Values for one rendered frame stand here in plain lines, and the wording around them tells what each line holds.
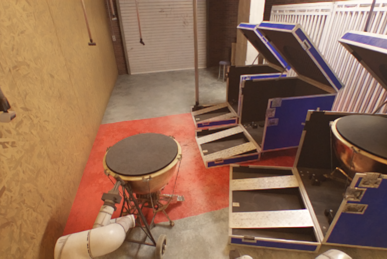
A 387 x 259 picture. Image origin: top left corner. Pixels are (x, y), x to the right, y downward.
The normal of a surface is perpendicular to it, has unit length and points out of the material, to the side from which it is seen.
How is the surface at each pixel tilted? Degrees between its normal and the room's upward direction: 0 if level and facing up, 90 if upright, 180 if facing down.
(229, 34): 90
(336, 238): 90
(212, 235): 0
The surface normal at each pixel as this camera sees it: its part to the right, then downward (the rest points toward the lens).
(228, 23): 0.22, 0.47
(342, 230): -0.16, 0.49
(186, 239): -0.03, -0.87
